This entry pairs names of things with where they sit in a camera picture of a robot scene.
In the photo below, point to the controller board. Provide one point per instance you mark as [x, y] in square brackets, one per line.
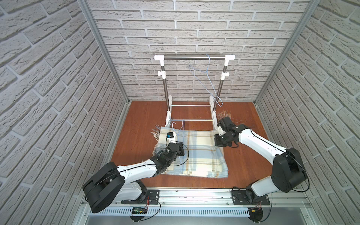
[138, 213]
[255, 214]

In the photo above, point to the blue plaid fringed scarf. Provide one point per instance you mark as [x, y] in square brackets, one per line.
[202, 157]

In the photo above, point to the aluminium corner frame post left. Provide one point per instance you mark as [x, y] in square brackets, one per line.
[86, 10]

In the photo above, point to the aluminium corner frame post right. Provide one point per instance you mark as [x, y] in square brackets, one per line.
[309, 11]

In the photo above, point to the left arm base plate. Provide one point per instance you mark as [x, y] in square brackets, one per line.
[150, 197]

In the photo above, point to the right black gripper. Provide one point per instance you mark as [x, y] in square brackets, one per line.
[222, 123]

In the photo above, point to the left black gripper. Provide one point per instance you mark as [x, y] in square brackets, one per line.
[176, 145]

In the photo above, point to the right controller board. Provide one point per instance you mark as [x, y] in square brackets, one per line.
[255, 214]

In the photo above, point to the aluminium corner frame post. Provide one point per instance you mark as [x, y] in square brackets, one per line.
[309, 11]
[86, 10]

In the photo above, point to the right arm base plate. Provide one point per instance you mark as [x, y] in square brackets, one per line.
[247, 197]

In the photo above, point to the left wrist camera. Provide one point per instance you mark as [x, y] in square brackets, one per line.
[171, 137]

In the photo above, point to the blue wire hanger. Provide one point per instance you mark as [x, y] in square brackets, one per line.
[213, 93]
[177, 125]

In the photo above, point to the white steel clothes rack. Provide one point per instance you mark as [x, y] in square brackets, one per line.
[218, 74]

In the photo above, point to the left controller board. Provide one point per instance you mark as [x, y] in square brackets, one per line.
[138, 213]

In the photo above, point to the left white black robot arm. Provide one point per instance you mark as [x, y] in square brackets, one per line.
[123, 183]

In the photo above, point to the aluminium front rail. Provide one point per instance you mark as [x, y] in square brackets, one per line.
[203, 206]

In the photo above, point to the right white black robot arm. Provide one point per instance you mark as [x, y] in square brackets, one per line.
[288, 170]

